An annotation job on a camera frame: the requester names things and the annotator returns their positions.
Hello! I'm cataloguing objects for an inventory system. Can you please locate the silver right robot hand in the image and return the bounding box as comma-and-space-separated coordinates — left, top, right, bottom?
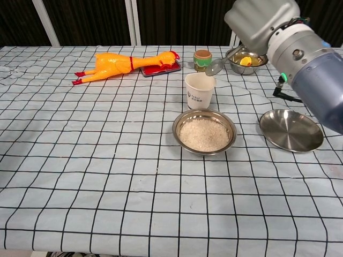
223, 0, 301, 56

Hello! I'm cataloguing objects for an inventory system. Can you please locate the metal spoon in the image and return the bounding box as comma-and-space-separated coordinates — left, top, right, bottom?
205, 45, 249, 79

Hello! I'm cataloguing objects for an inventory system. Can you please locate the metal bowl holding duck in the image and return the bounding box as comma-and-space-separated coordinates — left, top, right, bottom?
225, 47, 270, 75

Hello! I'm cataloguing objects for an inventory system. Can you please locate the small green brown jar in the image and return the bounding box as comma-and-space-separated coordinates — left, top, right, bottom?
193, 49, 213, 72

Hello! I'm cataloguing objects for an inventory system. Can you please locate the white paper cup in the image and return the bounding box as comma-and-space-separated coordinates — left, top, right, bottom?
184, 72, 217, 110

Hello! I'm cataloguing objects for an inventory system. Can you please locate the metal bowl holding rice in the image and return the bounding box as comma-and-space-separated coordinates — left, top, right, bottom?
172, 109, 238, 157

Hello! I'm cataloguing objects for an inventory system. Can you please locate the red ink pad box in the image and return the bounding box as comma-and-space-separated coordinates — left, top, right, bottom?
140, 60, 182, 78

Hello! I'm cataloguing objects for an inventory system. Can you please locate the flat metal plate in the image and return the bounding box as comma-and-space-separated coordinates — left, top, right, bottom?
259, 109, 325, 153

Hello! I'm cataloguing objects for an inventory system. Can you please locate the yellow rubber chicken toy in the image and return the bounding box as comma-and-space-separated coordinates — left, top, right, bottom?
71, 50, 181, 86

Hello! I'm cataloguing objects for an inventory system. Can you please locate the blue checkered tablecloth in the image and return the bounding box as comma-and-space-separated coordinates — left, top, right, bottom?
0, 44, 343, 254

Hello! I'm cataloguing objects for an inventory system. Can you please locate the white metal frame post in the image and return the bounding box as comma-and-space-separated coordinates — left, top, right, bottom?
124, 0, 142, 46
33, 0, 61, 47
229, 26, 242, 47

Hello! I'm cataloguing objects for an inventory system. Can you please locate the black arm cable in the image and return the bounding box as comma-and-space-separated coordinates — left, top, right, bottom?
272, 75, 304, 104

